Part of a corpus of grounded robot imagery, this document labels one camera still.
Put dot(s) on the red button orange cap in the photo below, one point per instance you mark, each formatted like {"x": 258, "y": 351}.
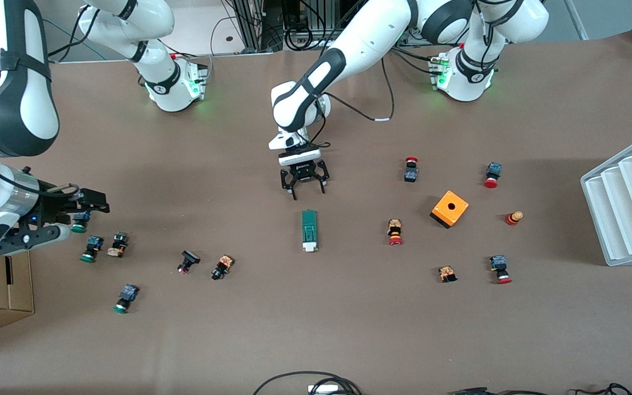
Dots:
{"x": 514, "y": 218}

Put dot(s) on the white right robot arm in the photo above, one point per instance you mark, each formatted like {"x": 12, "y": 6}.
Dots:
{"x": 20, "y": 82}

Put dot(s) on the black square push button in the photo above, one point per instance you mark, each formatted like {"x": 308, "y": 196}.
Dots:
{"x": 188, "y": 260}

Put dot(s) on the black orange switch unit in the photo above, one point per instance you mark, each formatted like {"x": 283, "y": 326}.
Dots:
{"x": 118, "y": 244}

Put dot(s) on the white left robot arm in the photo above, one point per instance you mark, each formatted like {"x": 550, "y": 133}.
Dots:
{"x": 360, "y": 38}

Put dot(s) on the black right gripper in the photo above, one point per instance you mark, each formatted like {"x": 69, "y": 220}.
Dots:
{"x": 54, "y": 206}

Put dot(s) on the orange black contact block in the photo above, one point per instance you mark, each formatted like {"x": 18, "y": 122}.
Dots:
{"x": 447, "y": 273}

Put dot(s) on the red button black block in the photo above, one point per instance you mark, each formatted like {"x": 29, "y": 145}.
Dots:
{"x": 411, "y": 170}

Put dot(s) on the black orange selector switch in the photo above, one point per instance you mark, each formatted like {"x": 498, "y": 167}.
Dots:
{"x": 221, "y": 267}

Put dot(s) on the white ribbed tray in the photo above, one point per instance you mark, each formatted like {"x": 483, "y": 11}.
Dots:
{"x": 623, "y": 208}

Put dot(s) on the green circuit board module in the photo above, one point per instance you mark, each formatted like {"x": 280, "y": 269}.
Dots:
{"x": 309, "y": 227}

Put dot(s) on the red button blue block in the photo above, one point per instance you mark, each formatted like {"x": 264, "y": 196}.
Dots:
{"x": 500, "y": 269}
{"x": 492, "y": 174}

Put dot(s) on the green push button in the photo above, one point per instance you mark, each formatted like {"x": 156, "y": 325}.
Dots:
{"x": 80, "y": 225}
{"x": 91, "y": 248}
{"x": 125, "y": 298}

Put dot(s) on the white plug connector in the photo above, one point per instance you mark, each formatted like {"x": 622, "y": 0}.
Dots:
{"x": 324, "y": 389}

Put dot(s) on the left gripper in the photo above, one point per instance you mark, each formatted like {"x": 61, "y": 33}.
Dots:
{"x": 304, "y": 171}

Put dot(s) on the orange push button enclosure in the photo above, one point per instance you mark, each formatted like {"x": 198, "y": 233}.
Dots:
{"x": 450, "y": 208}

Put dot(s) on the black aluminium equipment rack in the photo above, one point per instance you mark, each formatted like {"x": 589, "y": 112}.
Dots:
{"x": 255, "y": 22}

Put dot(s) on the red emergency stop orange block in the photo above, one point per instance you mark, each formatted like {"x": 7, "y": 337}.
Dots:
{"x": 395, "y": 231}

